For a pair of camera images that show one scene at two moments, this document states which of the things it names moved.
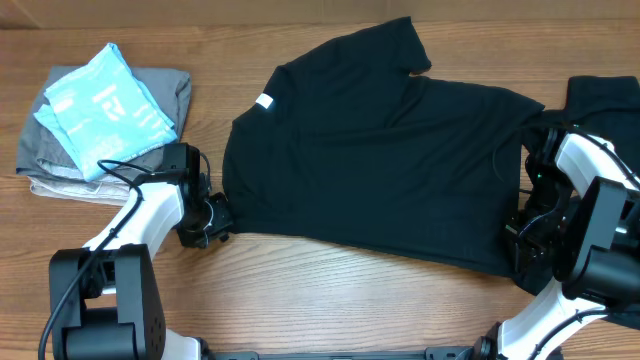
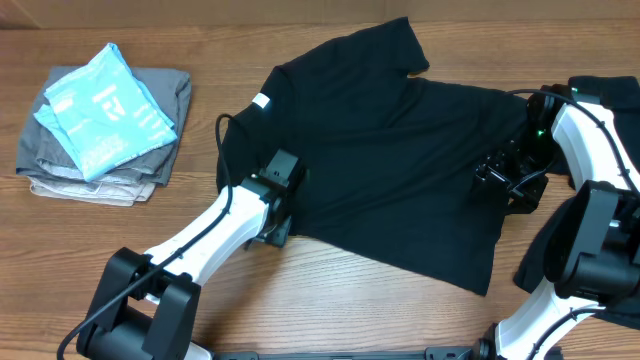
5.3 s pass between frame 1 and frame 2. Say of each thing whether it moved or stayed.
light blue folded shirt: stayed
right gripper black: moved
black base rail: stayed
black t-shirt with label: stayed
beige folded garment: stayed
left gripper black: moved
